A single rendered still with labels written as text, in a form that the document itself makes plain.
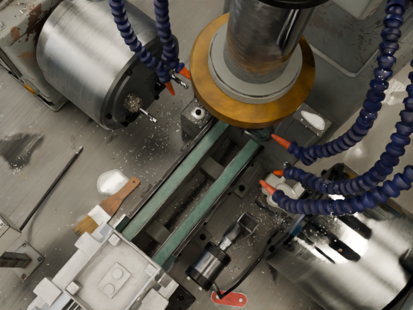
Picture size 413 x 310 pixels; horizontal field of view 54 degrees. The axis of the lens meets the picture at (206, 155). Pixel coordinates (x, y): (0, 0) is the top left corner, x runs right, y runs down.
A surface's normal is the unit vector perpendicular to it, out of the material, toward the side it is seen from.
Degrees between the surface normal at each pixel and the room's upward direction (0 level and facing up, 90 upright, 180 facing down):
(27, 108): 0
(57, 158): 0
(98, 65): 28
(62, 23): 17
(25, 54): 90
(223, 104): 0
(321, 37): 90
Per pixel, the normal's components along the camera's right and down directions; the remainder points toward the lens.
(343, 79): -0.63, 0.74
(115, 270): 0.09, -0.26
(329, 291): -0.50, 0.48
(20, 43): 0.77, 0.62
